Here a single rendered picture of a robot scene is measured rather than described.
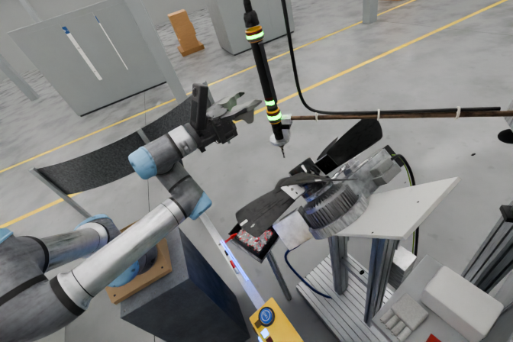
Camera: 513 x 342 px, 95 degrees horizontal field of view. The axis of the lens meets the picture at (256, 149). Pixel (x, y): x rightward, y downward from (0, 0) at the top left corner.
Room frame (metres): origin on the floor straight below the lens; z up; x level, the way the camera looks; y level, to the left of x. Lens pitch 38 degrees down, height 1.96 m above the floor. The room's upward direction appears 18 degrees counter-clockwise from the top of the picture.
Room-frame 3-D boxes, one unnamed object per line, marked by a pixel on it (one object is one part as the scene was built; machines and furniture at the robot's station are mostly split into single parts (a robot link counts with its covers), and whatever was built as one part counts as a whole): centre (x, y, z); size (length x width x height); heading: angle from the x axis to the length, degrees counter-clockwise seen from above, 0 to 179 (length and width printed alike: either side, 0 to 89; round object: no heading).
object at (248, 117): (0.57, -0.01, 1.64); 0.09 x 0.03 x 0.06; 92
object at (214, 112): (0.57, 0.10, 1.64); 0.12 x 0.08 x 0.09; 114
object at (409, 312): (0.21, -0.31, 0.87); 0.15 x 0.09 x 0.02; 109
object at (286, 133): (0.65, -0.10, 1.50); 0.09 x 0.07 x 0.10; 59
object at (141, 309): (0.64, 0.63, 0.50); 0.30 x 0.30 x 1.00; 14
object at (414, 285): (0.19, -0.42, 0.85); 0.36 x 0.24 x 0.03; 114
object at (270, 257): (0.68, 0.12, 0.40); 0.03 x 0.03 x 0.80; 39
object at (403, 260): (0.44, -0.43, 0.73); 0.15 x 0.09 x 0.22; 24
